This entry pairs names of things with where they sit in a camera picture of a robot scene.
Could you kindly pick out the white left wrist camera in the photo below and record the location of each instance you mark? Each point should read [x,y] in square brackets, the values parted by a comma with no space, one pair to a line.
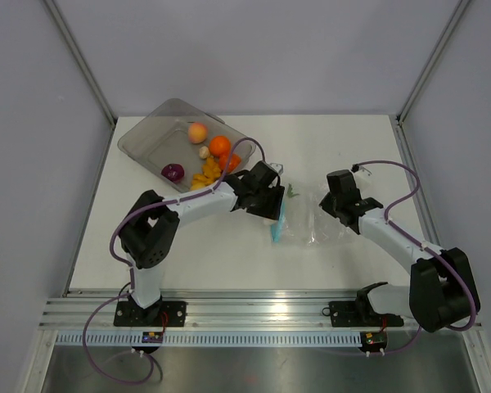
[277,167]

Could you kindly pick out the smoky clear plastic bin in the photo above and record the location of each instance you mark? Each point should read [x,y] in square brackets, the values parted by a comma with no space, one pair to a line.
[161,139]

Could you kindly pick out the fake fried chicken piece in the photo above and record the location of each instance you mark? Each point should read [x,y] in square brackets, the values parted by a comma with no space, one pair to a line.
[209,174]

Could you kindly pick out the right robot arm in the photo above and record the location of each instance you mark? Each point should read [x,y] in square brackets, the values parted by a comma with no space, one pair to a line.
[441,292]

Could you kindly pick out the purple fake onion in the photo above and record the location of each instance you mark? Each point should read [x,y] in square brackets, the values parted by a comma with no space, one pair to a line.
[173,172]

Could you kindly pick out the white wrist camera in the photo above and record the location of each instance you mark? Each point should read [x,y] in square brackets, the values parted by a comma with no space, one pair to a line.
[362,176]
[277,167]

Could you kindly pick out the white slotted cable duct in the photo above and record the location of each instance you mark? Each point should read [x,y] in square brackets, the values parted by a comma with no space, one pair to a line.
[211,339]

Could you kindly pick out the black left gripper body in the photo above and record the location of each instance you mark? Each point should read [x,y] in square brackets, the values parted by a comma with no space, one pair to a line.
[267,204]

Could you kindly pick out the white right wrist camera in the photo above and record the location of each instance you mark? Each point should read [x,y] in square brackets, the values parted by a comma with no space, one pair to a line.
[362,176]

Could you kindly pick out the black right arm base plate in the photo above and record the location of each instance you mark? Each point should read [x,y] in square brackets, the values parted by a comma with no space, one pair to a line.
[343,314]

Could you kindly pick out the white fake radish with leaves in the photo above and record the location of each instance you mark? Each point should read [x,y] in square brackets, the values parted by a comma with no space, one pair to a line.
[291,191]

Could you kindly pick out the clear zip top bag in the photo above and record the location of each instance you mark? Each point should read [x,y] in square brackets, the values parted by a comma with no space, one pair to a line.
[308,224]

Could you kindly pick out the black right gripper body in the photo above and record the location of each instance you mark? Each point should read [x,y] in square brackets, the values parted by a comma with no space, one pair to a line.
[331,204]

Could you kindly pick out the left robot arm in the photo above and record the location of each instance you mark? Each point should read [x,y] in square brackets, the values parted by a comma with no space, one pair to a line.
[147,232]

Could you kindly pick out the beige fake garlic bulb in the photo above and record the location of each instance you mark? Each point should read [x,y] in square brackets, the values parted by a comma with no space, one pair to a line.
[204,152]

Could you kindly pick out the orange fake pumpkin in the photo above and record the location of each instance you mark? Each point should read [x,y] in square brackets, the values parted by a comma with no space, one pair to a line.
[229,162]

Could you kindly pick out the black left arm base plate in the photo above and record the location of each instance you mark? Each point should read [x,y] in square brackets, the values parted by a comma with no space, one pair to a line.
[172,314]

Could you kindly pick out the orange fake orange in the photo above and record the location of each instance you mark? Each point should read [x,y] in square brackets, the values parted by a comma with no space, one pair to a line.
[219,145]

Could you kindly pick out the fake peach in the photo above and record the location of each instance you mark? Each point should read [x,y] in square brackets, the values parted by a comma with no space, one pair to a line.
[197,133]

